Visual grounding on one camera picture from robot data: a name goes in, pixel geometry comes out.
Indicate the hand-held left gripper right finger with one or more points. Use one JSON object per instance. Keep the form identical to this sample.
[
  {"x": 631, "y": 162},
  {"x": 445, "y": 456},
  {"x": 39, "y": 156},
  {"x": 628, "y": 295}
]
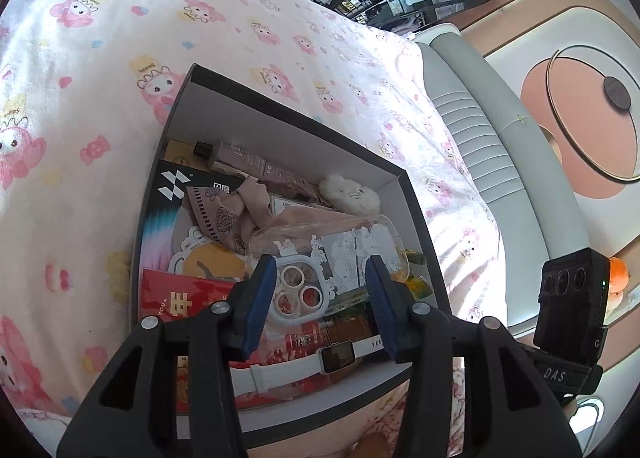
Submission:
[{"x": 382, "y": 308}]

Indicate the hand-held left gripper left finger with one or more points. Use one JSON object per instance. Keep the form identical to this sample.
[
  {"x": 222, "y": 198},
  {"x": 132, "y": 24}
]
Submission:
[{"x": 257, "y": 308}]

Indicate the white smartwatch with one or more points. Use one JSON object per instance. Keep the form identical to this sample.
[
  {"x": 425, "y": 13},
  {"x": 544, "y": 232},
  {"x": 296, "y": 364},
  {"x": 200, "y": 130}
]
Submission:
[{"x": 337, "y": 355}]

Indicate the colourful printed snack packet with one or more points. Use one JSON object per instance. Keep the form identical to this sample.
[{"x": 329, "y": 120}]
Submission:
[{"x": 210, "y": 260}]

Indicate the clear cartoon phone case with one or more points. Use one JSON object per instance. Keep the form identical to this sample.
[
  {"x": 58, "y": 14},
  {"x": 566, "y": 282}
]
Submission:
[{"x": 345, "y": 248}]

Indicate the red envelope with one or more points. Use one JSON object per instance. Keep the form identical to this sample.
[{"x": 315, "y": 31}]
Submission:
[{"x": 170, "y": 295}]

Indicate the beige patterned cloth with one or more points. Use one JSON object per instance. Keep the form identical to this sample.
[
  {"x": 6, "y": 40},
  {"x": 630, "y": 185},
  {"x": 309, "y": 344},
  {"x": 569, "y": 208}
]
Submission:
[{"x": 220, "y": 218}]

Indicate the black cardboard box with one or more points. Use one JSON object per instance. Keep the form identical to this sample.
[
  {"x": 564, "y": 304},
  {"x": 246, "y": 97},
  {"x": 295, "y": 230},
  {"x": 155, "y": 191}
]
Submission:
[{"x": 260, "y": 122}]

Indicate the yellow green crochet toy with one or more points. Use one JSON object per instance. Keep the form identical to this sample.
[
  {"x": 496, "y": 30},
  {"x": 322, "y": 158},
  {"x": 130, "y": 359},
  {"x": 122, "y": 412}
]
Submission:
[{"x": 417, "y": 285}]

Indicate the brown wooden comb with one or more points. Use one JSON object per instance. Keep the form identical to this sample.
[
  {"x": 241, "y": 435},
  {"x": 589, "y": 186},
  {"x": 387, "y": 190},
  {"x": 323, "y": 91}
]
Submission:
[{"x": 345, "y": 333}]

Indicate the orange plush toy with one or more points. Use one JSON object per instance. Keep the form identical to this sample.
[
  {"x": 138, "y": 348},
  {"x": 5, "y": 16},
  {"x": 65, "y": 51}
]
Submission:
[{"x": 617, "y": 270}]

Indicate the white fluffy plush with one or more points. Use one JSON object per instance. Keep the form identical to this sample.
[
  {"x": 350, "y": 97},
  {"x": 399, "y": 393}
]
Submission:
[{"x": 345, "y": 190}]

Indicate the black screen protector box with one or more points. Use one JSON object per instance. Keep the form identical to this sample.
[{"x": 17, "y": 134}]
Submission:
[{"x": 165, "y": 218}]

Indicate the pink cosmetic tube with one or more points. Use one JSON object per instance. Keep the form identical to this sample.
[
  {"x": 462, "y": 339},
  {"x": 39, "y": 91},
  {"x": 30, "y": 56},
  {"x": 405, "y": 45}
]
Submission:
[{"x": 240, "y": 157}]

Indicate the yellow flat box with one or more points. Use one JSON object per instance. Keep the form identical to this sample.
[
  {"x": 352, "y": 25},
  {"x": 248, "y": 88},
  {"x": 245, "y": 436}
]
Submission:
[{"x": 177, "y": 152}]

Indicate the grey padded headboard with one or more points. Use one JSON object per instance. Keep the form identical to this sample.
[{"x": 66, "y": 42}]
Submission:
[{"x": 490, "y": 127}]

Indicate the pink cartoon printed bed sheet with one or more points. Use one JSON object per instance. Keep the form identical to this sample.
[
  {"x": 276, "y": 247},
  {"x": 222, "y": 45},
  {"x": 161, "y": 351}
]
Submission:
[{"x": 100, "y": 87}]

